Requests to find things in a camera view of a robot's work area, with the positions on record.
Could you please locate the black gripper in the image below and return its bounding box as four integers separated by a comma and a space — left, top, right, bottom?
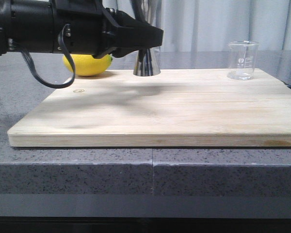
49, 0, 163, 58

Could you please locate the steel double jigger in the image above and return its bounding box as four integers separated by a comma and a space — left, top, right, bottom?
130, 0, 161, 77

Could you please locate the glass measuring beaker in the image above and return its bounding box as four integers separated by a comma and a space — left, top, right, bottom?
227, 41, 259, 81

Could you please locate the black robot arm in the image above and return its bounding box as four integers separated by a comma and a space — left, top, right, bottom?
0, 0, 163, 58

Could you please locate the yellow lemon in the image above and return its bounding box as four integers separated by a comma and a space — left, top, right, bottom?
71, 54, 113, 77

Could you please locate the grey curtain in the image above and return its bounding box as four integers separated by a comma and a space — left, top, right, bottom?
154, 0, 291, 52

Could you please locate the wooden cutting board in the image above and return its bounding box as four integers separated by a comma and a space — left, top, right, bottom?
8, 69, 291, 147

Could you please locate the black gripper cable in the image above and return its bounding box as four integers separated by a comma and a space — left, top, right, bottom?
12, 23, 76, 89

